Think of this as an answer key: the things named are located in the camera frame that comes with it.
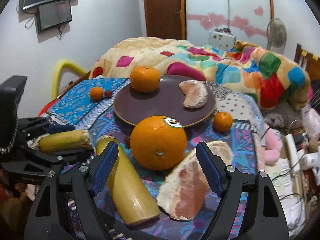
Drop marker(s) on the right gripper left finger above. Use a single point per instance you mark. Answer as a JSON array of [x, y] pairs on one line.
[[49, 217]]

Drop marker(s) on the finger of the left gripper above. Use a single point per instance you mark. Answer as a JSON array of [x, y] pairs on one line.
[[30, 128], [33, 163]]

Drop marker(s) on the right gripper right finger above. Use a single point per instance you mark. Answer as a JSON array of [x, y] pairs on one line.
[[263, 217]]

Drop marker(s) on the small mandarin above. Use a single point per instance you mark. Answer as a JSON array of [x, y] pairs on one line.
[[96, 93], [222, 121]]

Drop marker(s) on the large orange with sticker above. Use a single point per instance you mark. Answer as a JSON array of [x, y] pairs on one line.
[[158, 143]]

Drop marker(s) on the pomelo segment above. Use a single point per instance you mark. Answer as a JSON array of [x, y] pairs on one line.
[[183, 191], [195, 93]]

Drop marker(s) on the dark red grape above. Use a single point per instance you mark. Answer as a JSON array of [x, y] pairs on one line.
[[108, 94]]

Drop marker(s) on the yellow foam tube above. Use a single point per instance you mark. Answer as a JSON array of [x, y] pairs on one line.
[[63, 67]]

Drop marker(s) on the blue patterned cloth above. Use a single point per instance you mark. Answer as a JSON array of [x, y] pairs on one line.
[[78, 109]]

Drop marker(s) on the pink plush toy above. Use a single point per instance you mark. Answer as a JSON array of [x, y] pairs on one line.
[[273, 145]]

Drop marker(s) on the dark purple round plate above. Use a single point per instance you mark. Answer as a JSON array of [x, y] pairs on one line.
[[132, 106]]

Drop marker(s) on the white dotted cloth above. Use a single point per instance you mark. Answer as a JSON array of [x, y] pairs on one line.
[[239, 105]]

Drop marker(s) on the colourful patchwork quilt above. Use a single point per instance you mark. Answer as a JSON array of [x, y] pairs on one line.
[[268, 77]]

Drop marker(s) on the wooden bed headboard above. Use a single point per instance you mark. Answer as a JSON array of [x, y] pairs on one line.
[[308, 61]]

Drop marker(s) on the brown wooden door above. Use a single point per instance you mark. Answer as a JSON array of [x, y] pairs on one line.
[[165, 19]]

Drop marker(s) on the standing electric fan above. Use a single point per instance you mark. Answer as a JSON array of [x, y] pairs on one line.
[[276, 36]]

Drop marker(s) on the white device box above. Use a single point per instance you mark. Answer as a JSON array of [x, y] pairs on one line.
[[222, 38]]

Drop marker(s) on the frosted heart wardrobe doors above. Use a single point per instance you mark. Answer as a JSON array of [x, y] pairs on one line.
[[247, 19]]

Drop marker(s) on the small wall monitor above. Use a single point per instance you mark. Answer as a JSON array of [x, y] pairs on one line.
[[53, 14]]

